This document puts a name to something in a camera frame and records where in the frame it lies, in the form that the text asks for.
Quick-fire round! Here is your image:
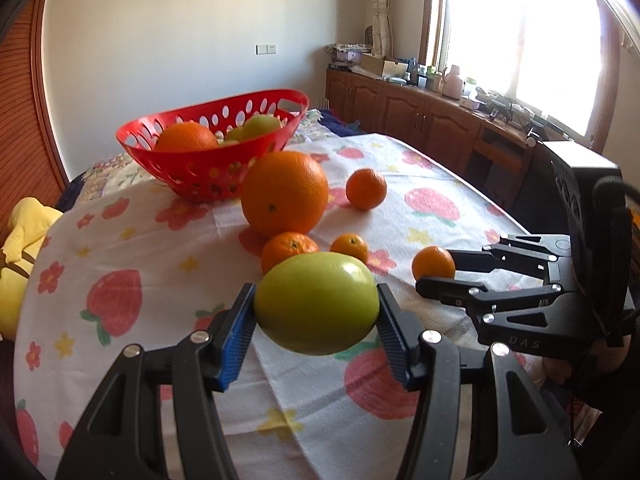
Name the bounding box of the patterned cloth pile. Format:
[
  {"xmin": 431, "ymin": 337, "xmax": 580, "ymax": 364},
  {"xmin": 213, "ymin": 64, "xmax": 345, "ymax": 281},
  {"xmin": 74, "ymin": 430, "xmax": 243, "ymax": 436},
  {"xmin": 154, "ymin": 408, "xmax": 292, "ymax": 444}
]
[{"xmin": 326, "ymin": 42, "xmax": 373, "ymax": 63}]

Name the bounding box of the large green apple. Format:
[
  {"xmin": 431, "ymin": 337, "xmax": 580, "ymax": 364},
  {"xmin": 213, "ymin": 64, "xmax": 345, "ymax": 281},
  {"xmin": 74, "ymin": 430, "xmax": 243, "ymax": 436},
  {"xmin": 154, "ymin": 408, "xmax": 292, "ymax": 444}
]
[{"xmin": 253, "ymin": 252, "xmax": 381, "ymax": 357}]

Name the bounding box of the red perforated plastic basket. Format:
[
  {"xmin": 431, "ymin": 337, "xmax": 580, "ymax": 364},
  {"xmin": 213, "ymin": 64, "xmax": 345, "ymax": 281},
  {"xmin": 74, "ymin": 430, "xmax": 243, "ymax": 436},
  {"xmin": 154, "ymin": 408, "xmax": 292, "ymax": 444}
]
[{"xmin": 116, "ymin": 89, "xmax": 310, "ymax": 204}]

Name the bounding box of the strawberry print tablecloth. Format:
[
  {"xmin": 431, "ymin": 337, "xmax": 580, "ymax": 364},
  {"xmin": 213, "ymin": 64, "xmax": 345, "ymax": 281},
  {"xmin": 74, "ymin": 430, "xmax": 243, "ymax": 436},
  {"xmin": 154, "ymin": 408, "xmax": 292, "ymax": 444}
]
[{"xmin": 12, "ymin": 132, "xmax": 601, "ymax": 480}]

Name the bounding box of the slatted wooden wardrobe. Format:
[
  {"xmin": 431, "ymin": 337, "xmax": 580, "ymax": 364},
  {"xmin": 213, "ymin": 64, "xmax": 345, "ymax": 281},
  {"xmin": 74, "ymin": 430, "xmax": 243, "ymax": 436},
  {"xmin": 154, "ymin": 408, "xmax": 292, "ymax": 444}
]
[{"xmin": 0, "ymin": 0, "xmax": 71, "ymax": 241}]

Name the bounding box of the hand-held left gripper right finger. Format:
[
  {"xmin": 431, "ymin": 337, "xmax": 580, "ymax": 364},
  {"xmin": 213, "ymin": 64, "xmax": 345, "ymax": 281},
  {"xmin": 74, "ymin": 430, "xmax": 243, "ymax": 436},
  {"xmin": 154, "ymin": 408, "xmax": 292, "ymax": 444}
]
[{"xmin": 376, "ymin": 283, "xmax": 583, "ymax": 480}]

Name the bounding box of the yellow plush toy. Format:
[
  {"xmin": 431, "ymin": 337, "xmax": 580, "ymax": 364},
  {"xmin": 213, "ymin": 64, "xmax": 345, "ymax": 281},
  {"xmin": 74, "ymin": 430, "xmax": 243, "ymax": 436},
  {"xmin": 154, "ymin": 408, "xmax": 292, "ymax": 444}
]
[{"xmin": 0, "ymin": 197, "xmax": 63, "ymax": 341}]

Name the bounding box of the small tangerine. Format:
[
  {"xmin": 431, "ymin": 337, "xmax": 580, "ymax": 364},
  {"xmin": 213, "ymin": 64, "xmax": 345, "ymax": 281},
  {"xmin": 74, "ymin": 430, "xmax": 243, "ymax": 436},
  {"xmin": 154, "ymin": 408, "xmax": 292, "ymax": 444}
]
[
  {"xmin": 411, "ymin": 246, "xmax": 457, "ymax": 281},
  {"xmin": 261, "ymin": 231, "xmax": 320, "ymax": 276},
  {"xmin": 330, "ymin": 234, "xmax": 370, "ymax": 265},
  {"xmin": 346, "ymin": 168, "xmax": 388, "ymax": 211}
]

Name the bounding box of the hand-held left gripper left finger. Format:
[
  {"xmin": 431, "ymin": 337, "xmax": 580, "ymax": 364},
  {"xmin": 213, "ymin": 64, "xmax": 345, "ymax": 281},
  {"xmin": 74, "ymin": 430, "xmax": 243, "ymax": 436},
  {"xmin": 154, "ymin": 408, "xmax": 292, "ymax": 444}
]
[{"xmin": 55, "ymin": 282, "xmax": 258, "ymax": 480}]

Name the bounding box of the yellow-green pear with stem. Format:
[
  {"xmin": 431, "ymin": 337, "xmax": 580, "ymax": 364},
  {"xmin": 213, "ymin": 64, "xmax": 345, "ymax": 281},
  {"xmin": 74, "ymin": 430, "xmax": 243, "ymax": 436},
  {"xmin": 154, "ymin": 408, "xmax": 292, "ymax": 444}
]
[{"xmin": 242, "ymin": 114, "xmax": 282, "ymax": 138}]

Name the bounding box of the patterned white curtain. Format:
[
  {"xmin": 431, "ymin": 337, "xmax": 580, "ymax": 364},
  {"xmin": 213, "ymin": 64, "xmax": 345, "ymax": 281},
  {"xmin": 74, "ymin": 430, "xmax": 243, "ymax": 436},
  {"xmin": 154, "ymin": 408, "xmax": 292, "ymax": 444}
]
[{"xmin": 367, "ymin": 0, "xmax": 396, "ymax": 58}]

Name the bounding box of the white plastic jug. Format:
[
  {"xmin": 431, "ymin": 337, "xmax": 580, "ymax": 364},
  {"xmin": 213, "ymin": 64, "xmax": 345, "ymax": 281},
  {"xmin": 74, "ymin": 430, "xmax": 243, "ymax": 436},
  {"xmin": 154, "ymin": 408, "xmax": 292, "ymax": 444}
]
[{"xmin": 442, "ymin": 65, "xmax": 463, "ymax": 100}]

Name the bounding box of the large orange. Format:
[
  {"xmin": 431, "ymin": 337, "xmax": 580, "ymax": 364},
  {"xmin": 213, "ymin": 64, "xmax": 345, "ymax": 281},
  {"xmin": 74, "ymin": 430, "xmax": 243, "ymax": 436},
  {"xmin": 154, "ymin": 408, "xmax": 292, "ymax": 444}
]
[
  {"xmin": 241, "ymin": 151, "xmax": 330, "ymax": 238},
  {"xmin": 154, "ymin": 121, "xmax": 220, "ymax": 153}
]

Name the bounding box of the small black tripod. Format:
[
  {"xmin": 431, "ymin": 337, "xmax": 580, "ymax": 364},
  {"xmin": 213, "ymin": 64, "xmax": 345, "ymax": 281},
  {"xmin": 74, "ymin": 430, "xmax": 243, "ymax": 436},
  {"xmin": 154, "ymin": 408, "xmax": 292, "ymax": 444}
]
[
  {"xmin": 524, "ymin": 112, "xmax": 547, "ymax": 147},
  {"xmin": 486, "ymin": 91, "xmax": 512, "ymax": 122}
]

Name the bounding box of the dark blue blanket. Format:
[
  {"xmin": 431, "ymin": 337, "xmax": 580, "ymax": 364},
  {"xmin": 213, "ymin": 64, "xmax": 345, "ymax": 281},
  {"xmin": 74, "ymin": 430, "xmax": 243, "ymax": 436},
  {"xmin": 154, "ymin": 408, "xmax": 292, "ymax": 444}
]
[{"xmin": 320, "ymin": 110, "xmax": 362, "ymax": 137}]

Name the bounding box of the wooden framed window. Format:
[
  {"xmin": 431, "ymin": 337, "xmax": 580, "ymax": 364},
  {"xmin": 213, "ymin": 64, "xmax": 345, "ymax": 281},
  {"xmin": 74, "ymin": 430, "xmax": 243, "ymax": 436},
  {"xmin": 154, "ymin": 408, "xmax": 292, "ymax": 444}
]
[{"xmin": 420, "ymin": 0, "xmax": 626, "ymax": 146}]

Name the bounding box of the person's right hand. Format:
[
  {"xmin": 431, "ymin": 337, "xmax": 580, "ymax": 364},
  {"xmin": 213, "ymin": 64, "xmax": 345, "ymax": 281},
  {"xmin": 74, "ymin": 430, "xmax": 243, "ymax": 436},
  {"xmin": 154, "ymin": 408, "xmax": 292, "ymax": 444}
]
[{"xmin": 532, "ymin": 355, "xmax": 581, "ymax": 391}]

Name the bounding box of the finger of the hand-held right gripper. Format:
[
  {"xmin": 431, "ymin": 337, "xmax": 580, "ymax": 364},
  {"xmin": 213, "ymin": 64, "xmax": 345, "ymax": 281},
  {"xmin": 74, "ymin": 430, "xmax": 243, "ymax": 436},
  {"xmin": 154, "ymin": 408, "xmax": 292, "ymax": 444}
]
[
  {"xmin": 447, "ymin": 234, "xmax": 573, "ymax": 281},
  {"xmin": 416, "ymin": 276, "xmax": 568, "ymax": 318}
]

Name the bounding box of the long wooden cabinet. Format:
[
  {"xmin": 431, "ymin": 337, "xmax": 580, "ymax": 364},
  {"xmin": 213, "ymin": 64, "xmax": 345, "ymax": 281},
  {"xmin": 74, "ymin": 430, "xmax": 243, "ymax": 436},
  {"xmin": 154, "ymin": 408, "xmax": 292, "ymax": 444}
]
[{"xmin": 325, "ymin": 67, "xmax": 551, "ymax": 211}]

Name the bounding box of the open cardboard box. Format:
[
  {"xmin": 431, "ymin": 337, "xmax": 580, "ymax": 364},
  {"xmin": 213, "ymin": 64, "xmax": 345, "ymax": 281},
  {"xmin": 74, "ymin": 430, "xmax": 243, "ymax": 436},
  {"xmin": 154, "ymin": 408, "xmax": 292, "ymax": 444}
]
[{"xmin": 360, "ymin": 52, "xmax": 408, "ymax": 78}]

